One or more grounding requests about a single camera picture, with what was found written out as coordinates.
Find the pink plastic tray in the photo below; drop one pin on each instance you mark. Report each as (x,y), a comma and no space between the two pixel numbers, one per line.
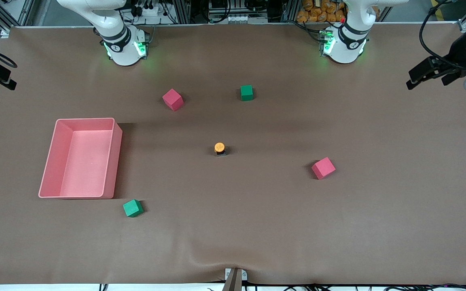
(83,165)

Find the pink foam cube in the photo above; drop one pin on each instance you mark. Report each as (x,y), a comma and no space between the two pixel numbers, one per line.
(172,99)
(323,168)

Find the green foam cube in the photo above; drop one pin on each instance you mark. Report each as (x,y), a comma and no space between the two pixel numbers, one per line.
(246,93)
(132,208)

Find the orange bagged goods pile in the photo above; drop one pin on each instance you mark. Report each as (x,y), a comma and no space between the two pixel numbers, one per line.
(318,12)

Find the white terminal block row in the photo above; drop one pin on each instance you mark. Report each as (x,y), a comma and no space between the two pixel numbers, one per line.
(241,18)

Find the white power strip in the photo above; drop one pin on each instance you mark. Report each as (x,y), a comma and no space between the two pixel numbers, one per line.
(154,11)

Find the metal table clamp bracket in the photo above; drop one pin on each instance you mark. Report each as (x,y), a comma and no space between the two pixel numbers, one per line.
(235,279)

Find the orange cap push button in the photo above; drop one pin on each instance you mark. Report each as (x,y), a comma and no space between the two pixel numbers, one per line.
(219,148)

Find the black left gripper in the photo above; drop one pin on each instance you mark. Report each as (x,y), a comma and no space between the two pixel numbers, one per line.
(456,55)

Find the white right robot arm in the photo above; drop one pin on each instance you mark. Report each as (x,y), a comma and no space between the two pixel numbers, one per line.
(123,52)

